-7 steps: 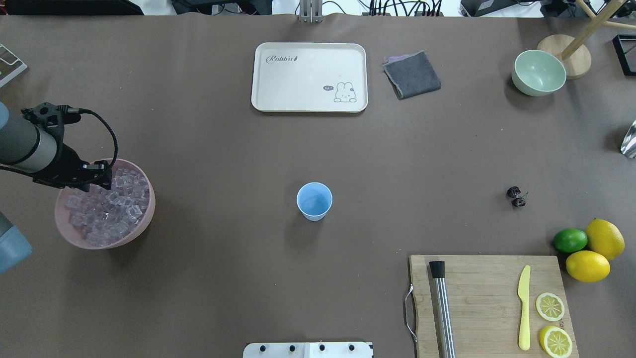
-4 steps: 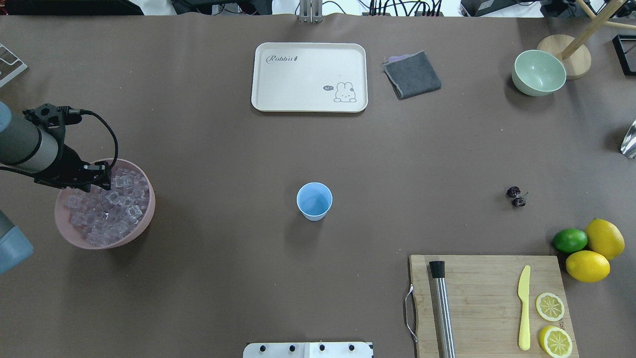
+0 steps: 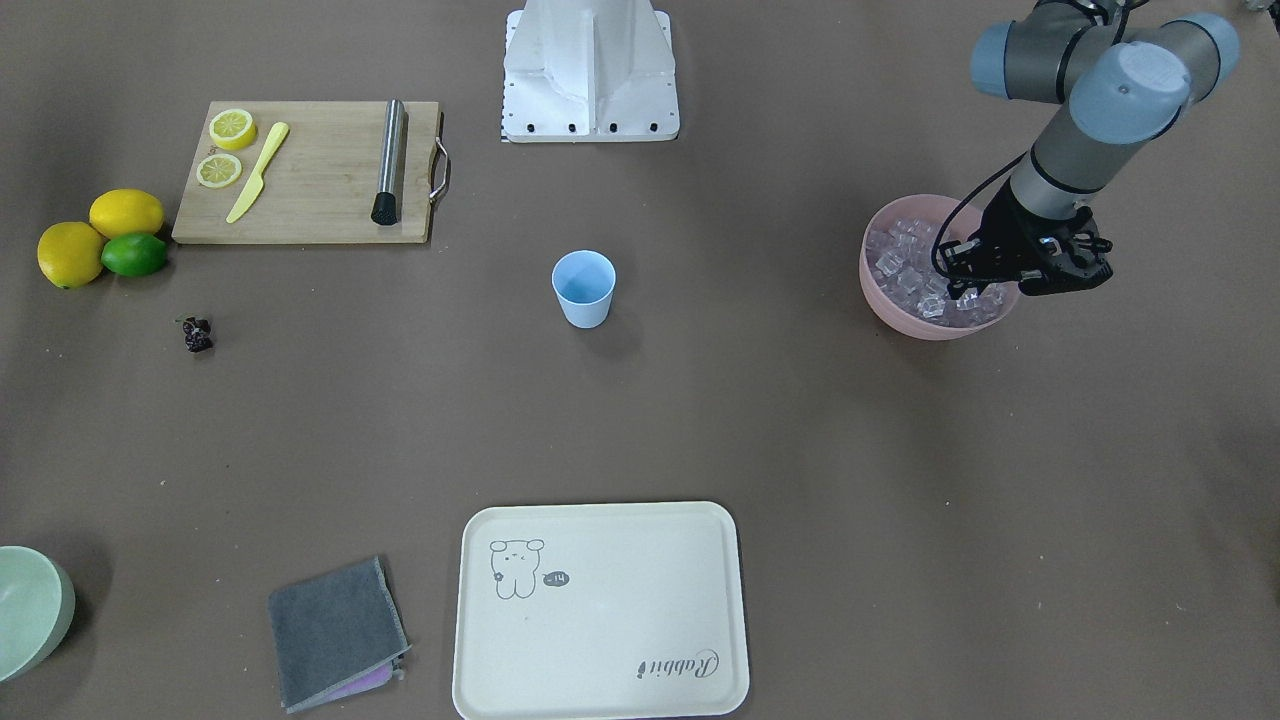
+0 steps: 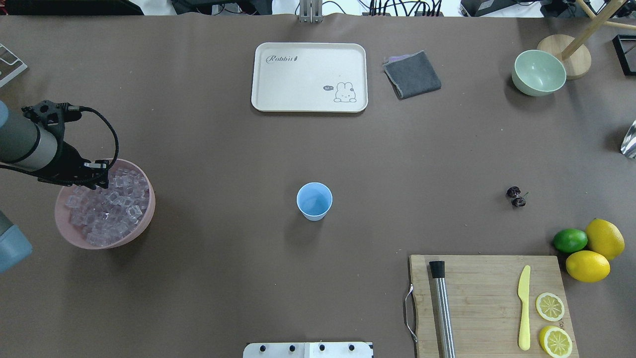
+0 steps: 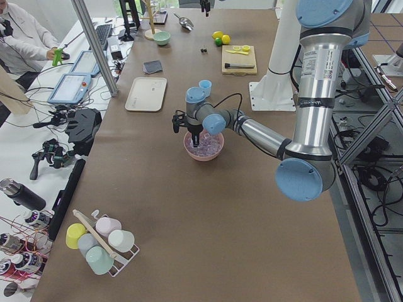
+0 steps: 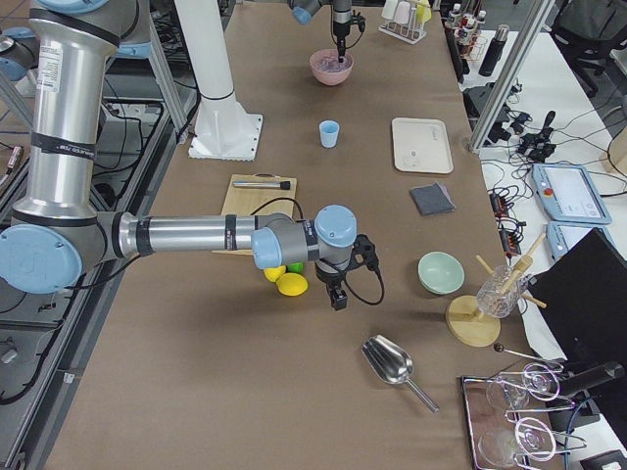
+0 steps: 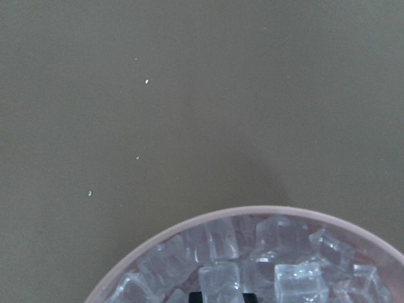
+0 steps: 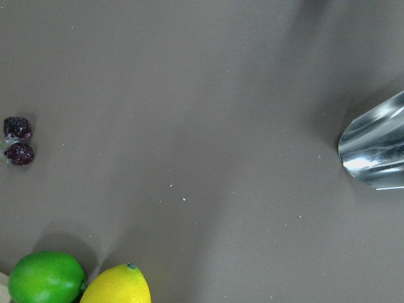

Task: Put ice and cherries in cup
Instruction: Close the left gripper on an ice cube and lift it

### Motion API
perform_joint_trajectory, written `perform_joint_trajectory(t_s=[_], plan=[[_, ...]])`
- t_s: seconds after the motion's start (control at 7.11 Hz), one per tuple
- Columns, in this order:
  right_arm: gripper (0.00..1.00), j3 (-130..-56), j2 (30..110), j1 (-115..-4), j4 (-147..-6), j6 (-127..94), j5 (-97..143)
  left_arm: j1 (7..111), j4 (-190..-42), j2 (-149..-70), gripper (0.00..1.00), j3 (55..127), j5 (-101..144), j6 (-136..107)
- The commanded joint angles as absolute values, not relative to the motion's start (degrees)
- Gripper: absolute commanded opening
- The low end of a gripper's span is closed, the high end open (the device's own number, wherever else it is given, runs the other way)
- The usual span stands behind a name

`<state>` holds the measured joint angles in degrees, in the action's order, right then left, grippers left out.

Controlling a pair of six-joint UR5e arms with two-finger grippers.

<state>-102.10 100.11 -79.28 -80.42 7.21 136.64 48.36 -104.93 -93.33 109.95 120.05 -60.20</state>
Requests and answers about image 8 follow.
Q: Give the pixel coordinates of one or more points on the green lime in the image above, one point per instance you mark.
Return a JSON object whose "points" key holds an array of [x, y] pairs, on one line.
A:
{"points": [[47, 276]]}

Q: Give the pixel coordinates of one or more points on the yellow lemon near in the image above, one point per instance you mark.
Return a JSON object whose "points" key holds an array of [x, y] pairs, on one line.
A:
{"points": [[122, 283]]}

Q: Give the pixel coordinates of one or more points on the dark cherry pair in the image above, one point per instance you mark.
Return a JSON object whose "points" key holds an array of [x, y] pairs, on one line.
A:
{"points": [[17, 134]]}

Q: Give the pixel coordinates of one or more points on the metal ice scoop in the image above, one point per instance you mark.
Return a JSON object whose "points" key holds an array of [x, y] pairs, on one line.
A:
{"points": [[371, 147]]}

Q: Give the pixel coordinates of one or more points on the wooden cutting board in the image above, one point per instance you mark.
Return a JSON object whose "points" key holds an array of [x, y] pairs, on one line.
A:
{"points": [[4, 294]]}

